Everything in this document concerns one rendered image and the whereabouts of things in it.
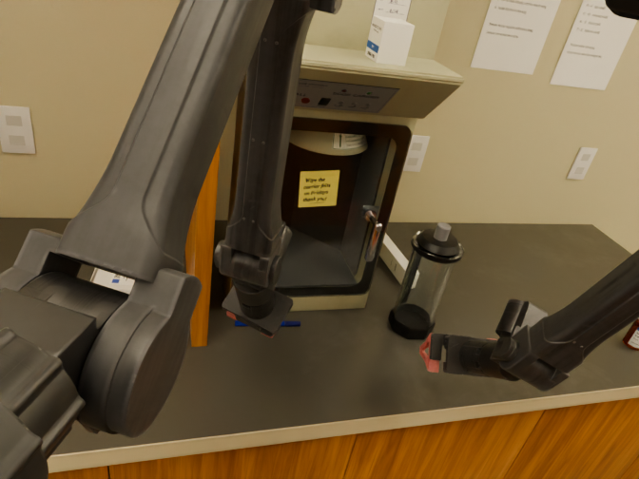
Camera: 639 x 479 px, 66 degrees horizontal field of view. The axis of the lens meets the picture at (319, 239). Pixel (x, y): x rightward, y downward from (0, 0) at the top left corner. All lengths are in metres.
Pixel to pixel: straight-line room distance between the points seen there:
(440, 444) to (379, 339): 0.26
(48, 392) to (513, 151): 1.57
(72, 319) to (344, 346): 0.83
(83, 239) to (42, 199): 1.14
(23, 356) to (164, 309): 0.08
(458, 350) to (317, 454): 0.35
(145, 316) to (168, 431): 0.61
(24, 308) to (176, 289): 0.08
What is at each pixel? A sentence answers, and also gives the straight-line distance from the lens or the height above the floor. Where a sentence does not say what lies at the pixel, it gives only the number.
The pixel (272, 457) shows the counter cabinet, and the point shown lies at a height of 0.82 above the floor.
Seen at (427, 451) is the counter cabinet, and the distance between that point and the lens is 1.19.
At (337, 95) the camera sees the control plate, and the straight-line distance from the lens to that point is 0.82.
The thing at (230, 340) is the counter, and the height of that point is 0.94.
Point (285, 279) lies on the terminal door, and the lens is 1.05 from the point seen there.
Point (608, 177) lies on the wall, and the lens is 2.02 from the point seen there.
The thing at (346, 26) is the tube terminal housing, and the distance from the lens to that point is 0.87.
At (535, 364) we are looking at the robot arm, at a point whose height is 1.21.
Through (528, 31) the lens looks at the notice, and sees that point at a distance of 1.57.
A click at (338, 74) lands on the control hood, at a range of 0.77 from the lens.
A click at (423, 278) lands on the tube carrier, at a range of 1.04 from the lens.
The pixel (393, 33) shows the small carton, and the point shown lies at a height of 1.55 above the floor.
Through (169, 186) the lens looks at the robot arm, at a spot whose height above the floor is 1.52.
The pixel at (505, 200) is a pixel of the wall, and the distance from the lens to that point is 1.79.
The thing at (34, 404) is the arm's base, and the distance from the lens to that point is 0.26.
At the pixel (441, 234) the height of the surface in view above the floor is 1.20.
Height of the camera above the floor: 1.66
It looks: 31 degrees down
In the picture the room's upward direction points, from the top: 11 degrees clockwise
